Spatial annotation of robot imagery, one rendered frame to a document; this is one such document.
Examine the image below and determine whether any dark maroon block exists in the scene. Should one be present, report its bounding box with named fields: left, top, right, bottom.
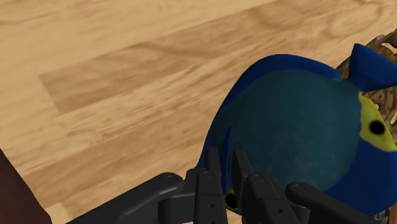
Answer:
left=0, top=148, right=53, bottom=224

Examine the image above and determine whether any blue and yellow fish figure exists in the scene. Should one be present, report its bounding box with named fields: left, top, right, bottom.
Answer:
left=197, top=43, right=397, bottom=218

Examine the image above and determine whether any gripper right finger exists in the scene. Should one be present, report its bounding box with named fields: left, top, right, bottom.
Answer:
left=232, top=150, right=383, bottom=224

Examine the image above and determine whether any brown woven basket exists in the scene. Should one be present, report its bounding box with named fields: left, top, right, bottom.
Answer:
left=335, top=29, right=397, bottom=224

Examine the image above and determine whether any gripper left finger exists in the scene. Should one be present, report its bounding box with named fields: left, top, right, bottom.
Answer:
left=66, top=147, right=229, bottom=224

